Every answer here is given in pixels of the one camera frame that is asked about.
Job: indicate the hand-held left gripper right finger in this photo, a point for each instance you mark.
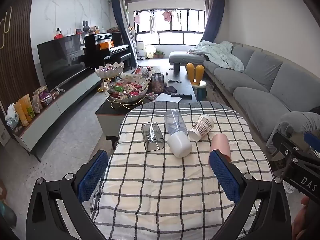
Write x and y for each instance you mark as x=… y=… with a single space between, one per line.
x=225 y=178

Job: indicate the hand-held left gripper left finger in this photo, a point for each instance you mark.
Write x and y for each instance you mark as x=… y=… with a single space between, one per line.
x=93 y=175

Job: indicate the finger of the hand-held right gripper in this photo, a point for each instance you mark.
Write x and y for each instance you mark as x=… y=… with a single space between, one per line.
x=312 y=138
x=282 y=145

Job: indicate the pink cup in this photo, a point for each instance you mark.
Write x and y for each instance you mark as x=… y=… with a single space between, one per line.
x=221 y=143

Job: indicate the checked paper cup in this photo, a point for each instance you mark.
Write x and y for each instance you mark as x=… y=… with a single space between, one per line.
x=201 y=128

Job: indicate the white cup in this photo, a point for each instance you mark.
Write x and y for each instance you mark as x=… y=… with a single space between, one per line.
x=180 y=145

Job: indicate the clear square glass cup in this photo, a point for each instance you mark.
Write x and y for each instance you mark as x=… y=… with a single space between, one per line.
x=152 y=137

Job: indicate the black cup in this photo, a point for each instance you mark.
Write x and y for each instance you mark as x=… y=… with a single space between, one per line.
x=176 y=68

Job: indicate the person's right hand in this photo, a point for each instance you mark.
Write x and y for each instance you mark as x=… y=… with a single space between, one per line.
x=300 y=220

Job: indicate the person's white shoe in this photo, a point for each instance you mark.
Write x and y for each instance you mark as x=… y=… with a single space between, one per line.
x=288 y=187

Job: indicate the person's grey trouser leg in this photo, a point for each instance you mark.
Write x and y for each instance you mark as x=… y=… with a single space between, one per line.
x=290 y=125

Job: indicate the dark coffee table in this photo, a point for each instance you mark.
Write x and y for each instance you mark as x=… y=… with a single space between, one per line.
x=110 y=120

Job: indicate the checked tablecloth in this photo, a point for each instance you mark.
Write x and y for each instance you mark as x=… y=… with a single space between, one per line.
x=160 y=192

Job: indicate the grey sofa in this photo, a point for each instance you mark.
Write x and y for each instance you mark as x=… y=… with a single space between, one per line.
x=257 y=80

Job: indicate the clear plastic bottle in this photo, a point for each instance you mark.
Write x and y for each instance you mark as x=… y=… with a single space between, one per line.
x=175 y=123

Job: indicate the white television cabinet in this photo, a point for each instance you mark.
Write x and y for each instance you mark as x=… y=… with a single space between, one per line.
x=57 y=110

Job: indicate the row of snack packets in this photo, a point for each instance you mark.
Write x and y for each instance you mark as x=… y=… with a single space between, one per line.
x=45 y=97

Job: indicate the tiered white candy bowl stand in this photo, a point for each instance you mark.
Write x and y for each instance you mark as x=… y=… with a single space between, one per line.
x=127 y=90

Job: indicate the teal object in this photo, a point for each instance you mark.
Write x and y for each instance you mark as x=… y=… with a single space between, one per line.
x=7 y=213

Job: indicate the black remote control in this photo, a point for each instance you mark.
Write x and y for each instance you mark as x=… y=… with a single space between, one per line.
x=181 y=95

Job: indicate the orange snack packet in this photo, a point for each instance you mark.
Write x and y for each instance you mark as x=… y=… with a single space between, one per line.
x=24 y=110

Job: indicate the white paper sheet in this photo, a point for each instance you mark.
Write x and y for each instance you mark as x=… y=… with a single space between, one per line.
x=166 y=97

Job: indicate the white plastic bag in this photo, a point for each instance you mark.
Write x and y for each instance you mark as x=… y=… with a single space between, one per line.
x=11 y=116

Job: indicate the yellow rabbit ear stool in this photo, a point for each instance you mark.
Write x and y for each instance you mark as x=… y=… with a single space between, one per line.
x=196 y=80

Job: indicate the dark folded cloth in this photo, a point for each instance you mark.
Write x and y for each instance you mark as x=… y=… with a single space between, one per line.
x=170 y=89

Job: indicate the pale green blanket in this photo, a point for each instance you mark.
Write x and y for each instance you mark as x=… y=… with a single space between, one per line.
x=220 y=53

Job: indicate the glass jar of nuts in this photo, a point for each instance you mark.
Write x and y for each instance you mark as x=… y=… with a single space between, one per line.
x=157 y=83

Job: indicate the pile of red snack packets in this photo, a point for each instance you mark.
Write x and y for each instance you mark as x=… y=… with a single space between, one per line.
x=141 y=71

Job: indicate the black flat television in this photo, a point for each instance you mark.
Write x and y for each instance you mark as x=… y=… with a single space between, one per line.
x=61 y=60

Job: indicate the black upright piano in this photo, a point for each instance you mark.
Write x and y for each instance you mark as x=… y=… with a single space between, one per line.
x=105 y=47

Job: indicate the orange bag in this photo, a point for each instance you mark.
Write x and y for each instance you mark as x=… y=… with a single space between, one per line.
x=107 y=45

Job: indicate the white floor appliance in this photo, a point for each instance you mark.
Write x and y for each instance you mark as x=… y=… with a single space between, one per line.
x=141 y=50

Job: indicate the potted plant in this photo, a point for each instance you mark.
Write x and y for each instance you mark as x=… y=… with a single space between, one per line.
x=160 y=53

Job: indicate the red box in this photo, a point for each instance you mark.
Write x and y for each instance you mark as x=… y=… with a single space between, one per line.
x=58 y=36

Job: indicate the blue curtain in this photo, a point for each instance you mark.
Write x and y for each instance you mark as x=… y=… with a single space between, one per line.
x=212 y=17
x=121 y=25

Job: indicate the grey rabbit plush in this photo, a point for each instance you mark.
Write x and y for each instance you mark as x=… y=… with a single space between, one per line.
x=86 y=28

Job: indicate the balcony window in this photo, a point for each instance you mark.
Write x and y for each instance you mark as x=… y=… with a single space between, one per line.
x=172 y=33

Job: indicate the pink hanging garment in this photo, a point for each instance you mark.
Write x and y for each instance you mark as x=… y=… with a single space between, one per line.
x=137 y=19
x=167 y=16

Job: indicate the grey hanging garment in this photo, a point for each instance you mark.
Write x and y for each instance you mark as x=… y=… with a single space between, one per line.
x=152 y=24

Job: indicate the white security camera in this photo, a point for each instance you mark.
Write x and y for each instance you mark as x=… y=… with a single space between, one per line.
x=59 y=30

